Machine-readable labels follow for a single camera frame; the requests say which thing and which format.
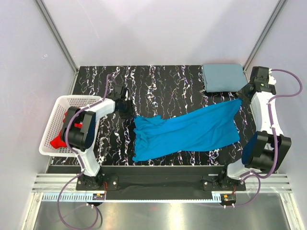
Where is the bright blue t-shirt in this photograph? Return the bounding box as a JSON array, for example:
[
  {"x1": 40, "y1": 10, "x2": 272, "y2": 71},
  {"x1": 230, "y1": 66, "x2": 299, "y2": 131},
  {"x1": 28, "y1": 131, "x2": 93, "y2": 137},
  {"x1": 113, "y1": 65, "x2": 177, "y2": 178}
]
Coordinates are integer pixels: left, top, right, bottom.
[{"x1": 132, "y1": 99, "x2": 242, "y2": 162}]

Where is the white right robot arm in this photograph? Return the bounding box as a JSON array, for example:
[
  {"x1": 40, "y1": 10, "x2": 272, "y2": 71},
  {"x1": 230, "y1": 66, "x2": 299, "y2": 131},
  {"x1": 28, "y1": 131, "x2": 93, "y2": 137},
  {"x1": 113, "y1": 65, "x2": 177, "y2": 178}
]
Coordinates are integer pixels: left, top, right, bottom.
[{"x1": 218, "y1": 66, "x2": 292, "y2": 190}]

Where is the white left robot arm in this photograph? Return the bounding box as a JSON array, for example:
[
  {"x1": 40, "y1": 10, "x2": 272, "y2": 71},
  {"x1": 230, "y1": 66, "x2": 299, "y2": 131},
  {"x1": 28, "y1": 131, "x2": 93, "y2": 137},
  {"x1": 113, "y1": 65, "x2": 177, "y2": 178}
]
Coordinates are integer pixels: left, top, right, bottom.
[{"x1": 60, "y1": 85, "x2": 134, "y2": 190}]

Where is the folded light blue t-shirt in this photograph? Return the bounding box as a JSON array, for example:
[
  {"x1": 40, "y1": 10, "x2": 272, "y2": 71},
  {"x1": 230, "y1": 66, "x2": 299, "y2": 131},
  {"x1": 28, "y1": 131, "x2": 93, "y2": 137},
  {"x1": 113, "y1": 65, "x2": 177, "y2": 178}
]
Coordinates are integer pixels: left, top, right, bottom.
[{"x1": 203, "y1": 64, "x2": 248, "y2": 92}]

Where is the white plastic laundry basket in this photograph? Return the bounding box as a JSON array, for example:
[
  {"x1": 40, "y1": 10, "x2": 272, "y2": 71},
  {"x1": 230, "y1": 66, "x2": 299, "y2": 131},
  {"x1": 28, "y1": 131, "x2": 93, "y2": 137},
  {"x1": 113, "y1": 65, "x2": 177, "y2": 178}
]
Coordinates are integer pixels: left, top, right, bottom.
[{"x1": 39, "y1": 95, "x2": 101, "y2": 158}]

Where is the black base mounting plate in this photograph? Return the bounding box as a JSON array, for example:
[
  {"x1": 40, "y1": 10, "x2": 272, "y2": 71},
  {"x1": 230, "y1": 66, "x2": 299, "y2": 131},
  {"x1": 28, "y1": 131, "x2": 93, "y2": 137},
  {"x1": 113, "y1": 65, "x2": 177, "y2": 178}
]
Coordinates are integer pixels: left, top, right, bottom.
[{"x1": 76, "y1": 166, "x2": 246, "y2": 201}]

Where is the red t-shirt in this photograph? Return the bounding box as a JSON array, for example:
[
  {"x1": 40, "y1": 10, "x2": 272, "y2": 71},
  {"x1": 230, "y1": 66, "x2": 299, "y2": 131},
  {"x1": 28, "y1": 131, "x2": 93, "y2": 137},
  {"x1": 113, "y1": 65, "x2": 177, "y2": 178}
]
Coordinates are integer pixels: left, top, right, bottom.
[{"x1": 50, "y1": 112, "x2": 82, "y2": 149}]

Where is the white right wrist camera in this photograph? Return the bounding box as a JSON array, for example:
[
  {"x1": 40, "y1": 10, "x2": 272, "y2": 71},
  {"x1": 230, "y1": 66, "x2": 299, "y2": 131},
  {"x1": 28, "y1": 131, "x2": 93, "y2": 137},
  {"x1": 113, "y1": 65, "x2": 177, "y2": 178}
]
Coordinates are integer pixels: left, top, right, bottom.
[{"x1": 268, "y1": 69, "x2": 277, "y2": 85}]

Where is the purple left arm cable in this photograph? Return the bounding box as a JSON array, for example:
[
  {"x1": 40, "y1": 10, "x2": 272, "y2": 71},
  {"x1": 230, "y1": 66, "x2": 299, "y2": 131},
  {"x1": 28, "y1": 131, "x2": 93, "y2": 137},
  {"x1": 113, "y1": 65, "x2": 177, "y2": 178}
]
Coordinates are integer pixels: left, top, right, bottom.
[{"x1": 57, "y1": 73, "x2": 118, "y2": 229}]

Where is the aluminium front rail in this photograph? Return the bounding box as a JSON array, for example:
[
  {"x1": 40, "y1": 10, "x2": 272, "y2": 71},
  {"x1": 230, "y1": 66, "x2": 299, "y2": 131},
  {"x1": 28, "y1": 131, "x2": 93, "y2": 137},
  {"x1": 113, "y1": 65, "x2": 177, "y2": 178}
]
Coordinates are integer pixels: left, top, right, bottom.
[{"x1": 32, "y1": 174, "x2": 292, "y2": 206}]

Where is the right aluminium frame post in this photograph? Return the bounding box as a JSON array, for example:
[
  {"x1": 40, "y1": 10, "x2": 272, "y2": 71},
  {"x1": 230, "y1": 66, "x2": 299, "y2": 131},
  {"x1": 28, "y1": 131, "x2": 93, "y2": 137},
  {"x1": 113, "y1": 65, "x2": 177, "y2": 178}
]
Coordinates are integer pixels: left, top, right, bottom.
[{"x1": 243, "y1": 0, "x2": 288, "y2": 73}]

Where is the aluminium frame post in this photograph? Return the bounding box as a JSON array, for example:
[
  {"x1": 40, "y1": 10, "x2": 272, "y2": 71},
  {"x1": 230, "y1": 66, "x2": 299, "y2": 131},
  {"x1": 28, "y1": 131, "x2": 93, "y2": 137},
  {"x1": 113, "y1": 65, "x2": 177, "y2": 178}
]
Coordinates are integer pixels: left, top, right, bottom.
[
  {"x1": 243, "y1": 0, "x2": 288, "y2": 73},
  {"x1": 34, "y1": 0, "x2": 79, "y2": 74}
]

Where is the left aluminium frame post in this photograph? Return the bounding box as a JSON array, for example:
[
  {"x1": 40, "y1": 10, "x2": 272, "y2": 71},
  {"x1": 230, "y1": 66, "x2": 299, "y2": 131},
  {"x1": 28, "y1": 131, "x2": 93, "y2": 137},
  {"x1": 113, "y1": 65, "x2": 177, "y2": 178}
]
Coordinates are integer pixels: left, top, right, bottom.
[{"x1": 34, "y1": 0, "x2": 79, "y2": 74}]

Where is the white toothed cable duct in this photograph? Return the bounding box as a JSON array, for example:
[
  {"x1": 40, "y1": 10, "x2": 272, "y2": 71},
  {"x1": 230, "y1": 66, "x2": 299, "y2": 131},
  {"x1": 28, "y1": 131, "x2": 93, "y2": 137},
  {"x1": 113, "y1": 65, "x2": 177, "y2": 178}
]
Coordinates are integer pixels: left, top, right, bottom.
[{"x1": 42, "y1": 193, "x2": 106, "y2": 202}]

